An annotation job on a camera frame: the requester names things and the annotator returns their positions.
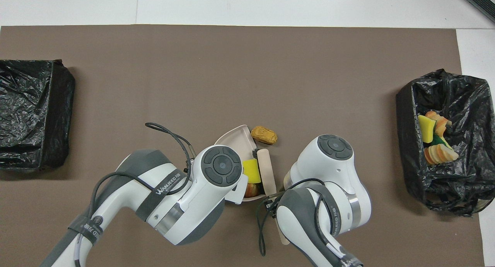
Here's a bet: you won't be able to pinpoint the brown paper table mat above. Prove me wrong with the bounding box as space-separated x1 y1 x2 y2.
0 25 485 267

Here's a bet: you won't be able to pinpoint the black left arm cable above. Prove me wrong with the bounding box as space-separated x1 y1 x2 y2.
75 122 195 267

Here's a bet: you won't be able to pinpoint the brown peanut shaped bread toy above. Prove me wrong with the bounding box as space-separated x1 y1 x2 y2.
251 126 278 145

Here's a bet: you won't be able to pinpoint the beige hand brush black bristles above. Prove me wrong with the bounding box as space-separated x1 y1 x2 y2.
253 149 290 247

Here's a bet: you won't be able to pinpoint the pale croissant toy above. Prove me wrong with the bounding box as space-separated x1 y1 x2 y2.
425 111 452 138

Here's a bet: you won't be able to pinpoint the beige plastic dustpan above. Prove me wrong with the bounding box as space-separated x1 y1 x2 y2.
214 124 277 205

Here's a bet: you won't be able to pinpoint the green and yellow sponge piece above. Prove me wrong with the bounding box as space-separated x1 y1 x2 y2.
430 133 451 149

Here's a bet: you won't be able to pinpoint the black bag lined bin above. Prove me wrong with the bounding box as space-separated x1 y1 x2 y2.
396 69 495 217
0 59 76 172

